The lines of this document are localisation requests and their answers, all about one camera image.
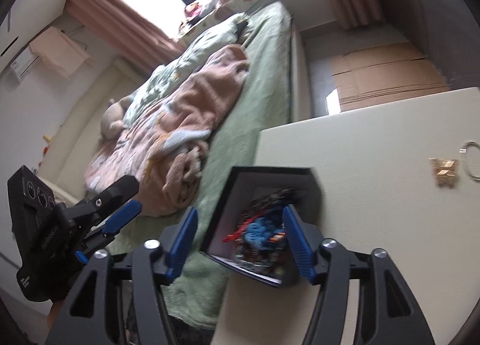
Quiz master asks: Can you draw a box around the silver ring bracelet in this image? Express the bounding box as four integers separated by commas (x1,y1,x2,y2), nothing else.
458,139,480,183

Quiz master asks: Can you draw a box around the black jewelry box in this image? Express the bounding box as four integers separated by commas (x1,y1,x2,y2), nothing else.
199,166,321,288

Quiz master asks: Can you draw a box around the left pink curtain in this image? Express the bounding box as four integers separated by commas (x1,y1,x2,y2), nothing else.
64,0,185,74

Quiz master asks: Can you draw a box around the flattened cardboard on floor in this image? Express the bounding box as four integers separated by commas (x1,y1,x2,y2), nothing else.
329,42,449,112

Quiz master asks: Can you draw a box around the pink fleece blanket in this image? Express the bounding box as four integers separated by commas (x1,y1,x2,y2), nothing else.
85,44,249,218

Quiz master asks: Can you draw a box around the gold butterfly brooch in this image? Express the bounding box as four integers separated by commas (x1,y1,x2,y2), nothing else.
429,158,459,188

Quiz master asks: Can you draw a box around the brown bead bracelet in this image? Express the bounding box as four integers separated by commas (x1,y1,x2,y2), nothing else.
232,188,297,278

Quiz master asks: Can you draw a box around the white air conditioner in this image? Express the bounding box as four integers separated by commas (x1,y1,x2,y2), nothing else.
1,10,39,75

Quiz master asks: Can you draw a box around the plush toy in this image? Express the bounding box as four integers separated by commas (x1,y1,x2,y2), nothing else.
100,96,134,141

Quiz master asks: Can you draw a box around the green floral duvet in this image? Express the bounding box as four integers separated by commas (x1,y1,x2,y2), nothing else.
124,13,249,127

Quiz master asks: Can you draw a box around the bed with green sheet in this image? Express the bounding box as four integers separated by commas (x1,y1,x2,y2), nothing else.
85,0,314,331

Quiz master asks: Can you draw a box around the left hand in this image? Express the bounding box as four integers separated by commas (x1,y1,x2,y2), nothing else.
46,300,64,330

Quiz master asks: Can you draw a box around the dark grey wardrobe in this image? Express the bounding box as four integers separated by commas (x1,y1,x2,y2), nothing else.
380,0,479,89

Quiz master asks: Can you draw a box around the pink hanging towel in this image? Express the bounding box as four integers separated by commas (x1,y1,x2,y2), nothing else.
28,26,94,79

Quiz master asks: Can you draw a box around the blue braided cord bracelet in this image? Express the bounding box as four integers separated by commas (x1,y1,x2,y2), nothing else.
221,206,288,252

